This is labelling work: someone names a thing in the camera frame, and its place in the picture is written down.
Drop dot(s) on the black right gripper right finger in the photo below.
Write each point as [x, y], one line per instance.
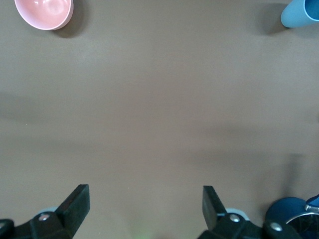
[214, 216]

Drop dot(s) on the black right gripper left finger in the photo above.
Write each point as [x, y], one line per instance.
[72, 214]

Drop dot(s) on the dark blue pot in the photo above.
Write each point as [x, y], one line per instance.
[281, 209]

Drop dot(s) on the pink bowl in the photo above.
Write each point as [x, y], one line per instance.
[45, 12]

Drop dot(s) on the empty blue cup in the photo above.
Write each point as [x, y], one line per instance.
[291, 15]

